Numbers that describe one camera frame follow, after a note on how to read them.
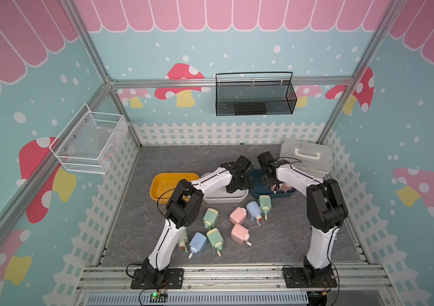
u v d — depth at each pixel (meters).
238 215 0.84
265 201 0.89
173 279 0.74
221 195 0.93
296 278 0.74
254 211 0.86
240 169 0.79
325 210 0.53
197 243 0.76
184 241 0.77
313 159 0.97
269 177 0.75
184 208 0.57
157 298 0.73
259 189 0.97
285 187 0.66
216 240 0.77
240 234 0.79
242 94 0.97
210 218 0.83
